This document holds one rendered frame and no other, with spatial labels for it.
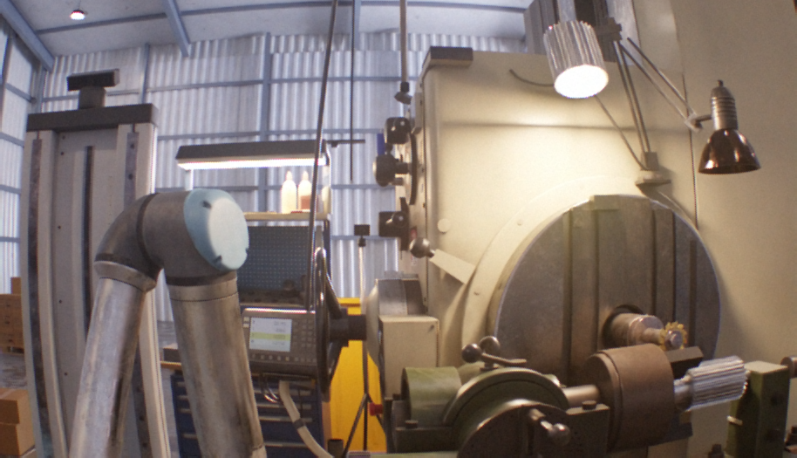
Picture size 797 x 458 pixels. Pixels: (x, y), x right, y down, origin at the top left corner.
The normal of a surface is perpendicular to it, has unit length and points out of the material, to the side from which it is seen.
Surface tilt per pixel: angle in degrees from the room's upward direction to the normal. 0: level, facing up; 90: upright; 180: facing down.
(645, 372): 50
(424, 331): 90
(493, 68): 90
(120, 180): 90
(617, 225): 90
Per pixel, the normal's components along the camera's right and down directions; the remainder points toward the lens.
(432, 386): 0.04, -0.86
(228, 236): 0.93, -0.18
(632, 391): 0.09, -0.43
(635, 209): 0.11, -0.08
